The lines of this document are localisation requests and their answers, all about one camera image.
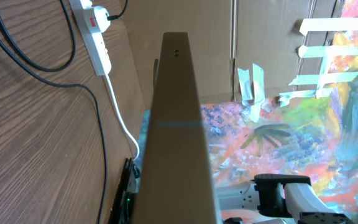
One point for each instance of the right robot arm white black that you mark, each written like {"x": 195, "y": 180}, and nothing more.
{"x": 279, "y": 196}

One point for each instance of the white charger plug adapter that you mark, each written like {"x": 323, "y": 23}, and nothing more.
{"x": 96, "y": 18}

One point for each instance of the white power strip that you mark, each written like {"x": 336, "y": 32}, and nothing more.
{"x": 94, "y": 43}

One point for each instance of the colourful painted cloth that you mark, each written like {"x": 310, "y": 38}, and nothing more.
{"x": 314, "y": 136}

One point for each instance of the white masking tape strips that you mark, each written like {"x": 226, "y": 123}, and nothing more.
{"x": 274, "y": 56}

